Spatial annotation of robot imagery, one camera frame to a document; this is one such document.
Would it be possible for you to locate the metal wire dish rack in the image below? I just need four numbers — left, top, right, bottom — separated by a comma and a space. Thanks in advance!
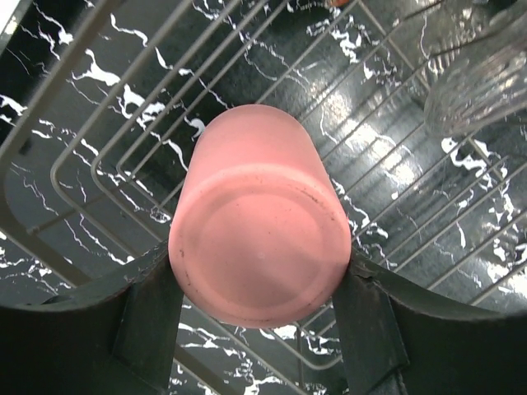
1, 1, 526, 394

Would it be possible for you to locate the pink plastic cup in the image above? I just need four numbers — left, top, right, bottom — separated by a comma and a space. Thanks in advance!
168, 105, 352, 328

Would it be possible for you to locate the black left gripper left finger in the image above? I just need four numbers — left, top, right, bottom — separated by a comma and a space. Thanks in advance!
1, 242, 183, 394

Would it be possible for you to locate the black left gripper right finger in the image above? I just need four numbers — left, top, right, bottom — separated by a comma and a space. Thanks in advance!
333, 257, 526, 394

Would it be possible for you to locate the clear glass plate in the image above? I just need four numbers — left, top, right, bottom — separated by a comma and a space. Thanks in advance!
424, 1, 526, 137

